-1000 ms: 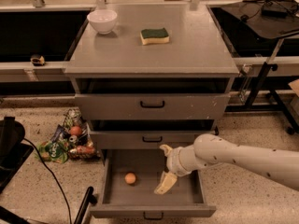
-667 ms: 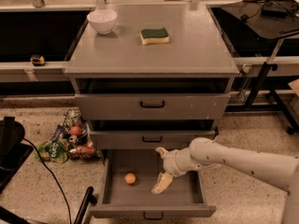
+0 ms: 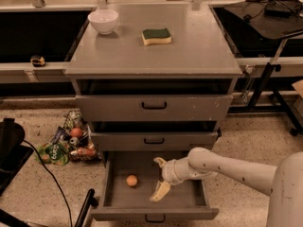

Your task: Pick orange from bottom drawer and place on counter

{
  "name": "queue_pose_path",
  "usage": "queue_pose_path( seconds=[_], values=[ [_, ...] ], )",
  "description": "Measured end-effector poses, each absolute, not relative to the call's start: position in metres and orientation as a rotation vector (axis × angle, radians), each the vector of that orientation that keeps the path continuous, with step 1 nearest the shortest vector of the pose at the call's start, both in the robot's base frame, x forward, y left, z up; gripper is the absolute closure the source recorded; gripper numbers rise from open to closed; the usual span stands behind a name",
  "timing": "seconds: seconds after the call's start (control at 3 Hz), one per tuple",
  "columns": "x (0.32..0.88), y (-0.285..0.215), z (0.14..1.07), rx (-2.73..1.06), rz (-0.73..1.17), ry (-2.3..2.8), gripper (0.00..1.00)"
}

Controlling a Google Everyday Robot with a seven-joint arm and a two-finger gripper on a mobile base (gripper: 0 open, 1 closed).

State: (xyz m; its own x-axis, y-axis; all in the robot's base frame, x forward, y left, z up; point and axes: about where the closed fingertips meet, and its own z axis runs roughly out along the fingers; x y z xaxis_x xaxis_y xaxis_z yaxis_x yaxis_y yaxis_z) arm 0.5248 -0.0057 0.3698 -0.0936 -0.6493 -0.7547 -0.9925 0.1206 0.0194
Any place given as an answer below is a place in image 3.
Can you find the grey top drawer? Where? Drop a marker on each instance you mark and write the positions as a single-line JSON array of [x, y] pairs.
[[153, 108]]

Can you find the red snack packet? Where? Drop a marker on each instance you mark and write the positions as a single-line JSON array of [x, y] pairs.
[[84, 152]]

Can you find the grey drawer cabinet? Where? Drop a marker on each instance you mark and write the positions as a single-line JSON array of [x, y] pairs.
[[197, 62]]

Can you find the black power adapter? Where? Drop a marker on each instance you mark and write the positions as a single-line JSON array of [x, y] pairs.
[[278, 9]]

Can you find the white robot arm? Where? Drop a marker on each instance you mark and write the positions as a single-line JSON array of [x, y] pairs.
[[283, 184]]

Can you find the green snack bag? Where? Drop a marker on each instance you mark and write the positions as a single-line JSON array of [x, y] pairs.
[[57, 154]]

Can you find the small yellow black toy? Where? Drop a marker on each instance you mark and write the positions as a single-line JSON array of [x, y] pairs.
[[37, 61]]

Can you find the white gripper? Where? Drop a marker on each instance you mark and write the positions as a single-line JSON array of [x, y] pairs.
[[169, 172]]

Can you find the red apple on floor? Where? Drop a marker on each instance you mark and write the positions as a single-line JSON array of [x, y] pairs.
[[76, 132]]

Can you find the black bar near drawer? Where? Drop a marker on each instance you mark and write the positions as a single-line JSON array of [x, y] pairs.
[[88, 202]]

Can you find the black tray stand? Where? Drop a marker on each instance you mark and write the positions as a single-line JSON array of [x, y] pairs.
[[262, 41]]

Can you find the white bowl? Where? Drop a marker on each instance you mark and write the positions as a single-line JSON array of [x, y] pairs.
[[104, 21]]

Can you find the small metal can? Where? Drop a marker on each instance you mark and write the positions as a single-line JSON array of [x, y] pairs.
[[74, 141]]

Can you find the green yellow sponge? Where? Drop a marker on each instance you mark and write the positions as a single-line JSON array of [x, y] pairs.
[[156, 36]]

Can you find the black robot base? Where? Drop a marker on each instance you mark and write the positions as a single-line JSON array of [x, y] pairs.
[[13, 154]]

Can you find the grey middle drawer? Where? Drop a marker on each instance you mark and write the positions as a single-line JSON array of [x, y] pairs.
[[152, 141]]

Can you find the orange fruit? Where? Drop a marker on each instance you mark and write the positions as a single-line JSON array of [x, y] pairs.
[[132, 181]]

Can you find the grey open bottom drawer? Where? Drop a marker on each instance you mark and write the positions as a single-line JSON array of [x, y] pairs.
[[121, 202]]

